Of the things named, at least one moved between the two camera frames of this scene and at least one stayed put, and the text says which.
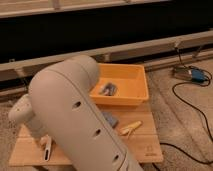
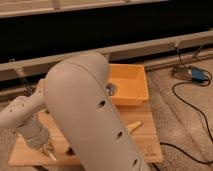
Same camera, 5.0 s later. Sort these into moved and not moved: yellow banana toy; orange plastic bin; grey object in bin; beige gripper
Moved: beige gripper
Not moved: orange plastic bin; grey object in bin; yellow banana toy
